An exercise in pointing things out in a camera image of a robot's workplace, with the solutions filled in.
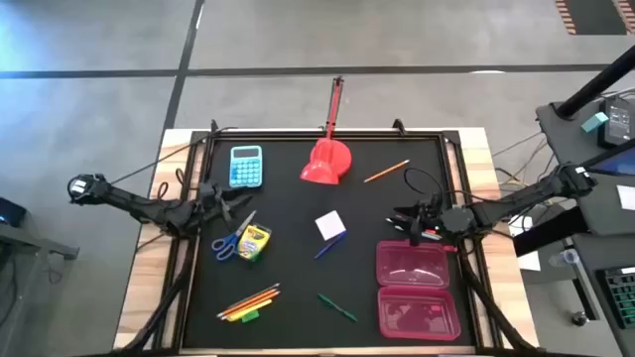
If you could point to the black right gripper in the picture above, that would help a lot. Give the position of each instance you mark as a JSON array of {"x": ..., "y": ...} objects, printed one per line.
[{"x": 426, "y": 215}]

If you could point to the black power adapter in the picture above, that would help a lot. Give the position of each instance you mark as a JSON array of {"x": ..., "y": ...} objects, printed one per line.
[{"x": 615, "y": 121}]

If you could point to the clear water bottle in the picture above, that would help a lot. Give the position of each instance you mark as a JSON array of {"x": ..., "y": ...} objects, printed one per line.
[{"x": 563, "y": 258}]

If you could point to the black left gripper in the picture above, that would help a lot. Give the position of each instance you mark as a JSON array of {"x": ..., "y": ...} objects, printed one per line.
[{"x": 215, "y": 203}]

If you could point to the dark grey lower desk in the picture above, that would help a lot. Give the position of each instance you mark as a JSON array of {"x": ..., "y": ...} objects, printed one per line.
[{"x": 590, "y": 258}]

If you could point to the white paper note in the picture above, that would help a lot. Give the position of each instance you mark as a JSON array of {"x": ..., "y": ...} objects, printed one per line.
[{"x": 626, "y": 197}]

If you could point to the black keyboard with lit keys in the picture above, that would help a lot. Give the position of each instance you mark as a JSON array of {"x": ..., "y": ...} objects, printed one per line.
[{"x": 622, "y": 297}]

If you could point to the dark grey side desk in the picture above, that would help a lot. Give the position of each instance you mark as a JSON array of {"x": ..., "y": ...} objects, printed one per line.
[{"x": 570, "y": 144}]

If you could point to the yellow highlighter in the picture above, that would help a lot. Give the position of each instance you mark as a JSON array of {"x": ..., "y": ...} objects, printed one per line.
[{"x": 250, "y": 310}]

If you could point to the pink plastic pencil case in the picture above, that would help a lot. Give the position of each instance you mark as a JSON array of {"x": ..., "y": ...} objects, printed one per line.
[{"x": 417, "y": 312}]

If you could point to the yellow green crayon box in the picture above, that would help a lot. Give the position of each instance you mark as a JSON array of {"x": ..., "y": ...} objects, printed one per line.
[{"x": 254, "y": 242}]

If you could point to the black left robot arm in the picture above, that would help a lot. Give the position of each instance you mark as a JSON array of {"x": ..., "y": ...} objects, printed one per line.
[{"x": 149, "y": 210}]

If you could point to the laptop screen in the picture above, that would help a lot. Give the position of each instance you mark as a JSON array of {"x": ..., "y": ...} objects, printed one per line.
[{"x": 615, "y": 166}]

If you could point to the green pen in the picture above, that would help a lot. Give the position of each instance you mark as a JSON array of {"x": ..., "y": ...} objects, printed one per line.
[{"x": 337, "y": 307}]

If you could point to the blue pen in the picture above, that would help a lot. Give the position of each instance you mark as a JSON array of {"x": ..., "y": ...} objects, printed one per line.
[{"x": 330, "y": 245}]

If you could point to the red desk lamp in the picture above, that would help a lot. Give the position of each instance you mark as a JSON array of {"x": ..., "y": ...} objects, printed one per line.
[{"x": 325, "y": 161}]

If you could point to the black aluminium table frame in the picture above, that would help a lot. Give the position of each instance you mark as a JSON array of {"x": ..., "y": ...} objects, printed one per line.
[{"x": 273, "y": 134}]

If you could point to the grey metal desk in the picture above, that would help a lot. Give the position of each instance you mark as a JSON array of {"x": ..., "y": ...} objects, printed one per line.
[{"x": 30, "y": 248}]

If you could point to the black device with blue light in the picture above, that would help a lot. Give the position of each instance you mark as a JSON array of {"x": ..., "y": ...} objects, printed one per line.
[{"x": 10, "y": 212}]

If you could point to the white sticky note pad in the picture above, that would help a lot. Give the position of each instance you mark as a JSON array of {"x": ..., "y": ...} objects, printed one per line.
[{"x": 330, "y": 224}]

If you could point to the black caster wheel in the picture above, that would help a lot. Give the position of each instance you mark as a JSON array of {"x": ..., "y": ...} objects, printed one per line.
[{"x": 579, "y": 318}]

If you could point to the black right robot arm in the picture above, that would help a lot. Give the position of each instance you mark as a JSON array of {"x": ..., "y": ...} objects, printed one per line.
[{"x": 521, "y": 198}]

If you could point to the green eraser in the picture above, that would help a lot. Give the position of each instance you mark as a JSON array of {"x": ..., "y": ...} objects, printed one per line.
[{"x": 250, "y": 316}]

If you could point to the teal block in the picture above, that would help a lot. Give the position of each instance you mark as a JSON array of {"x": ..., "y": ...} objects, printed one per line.
[{"x": 594, "y": 122}]

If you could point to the black pole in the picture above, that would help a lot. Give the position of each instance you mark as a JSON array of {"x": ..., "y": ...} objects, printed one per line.
[{"x": 593, "y": 86}]

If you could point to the white paper sheet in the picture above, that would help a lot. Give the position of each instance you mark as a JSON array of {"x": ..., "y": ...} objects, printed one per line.
[{"x": 528, "y": 260}]

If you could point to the teal calculator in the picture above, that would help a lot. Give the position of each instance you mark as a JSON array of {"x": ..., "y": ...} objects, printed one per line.
[{"x": 246, "y": 166}]

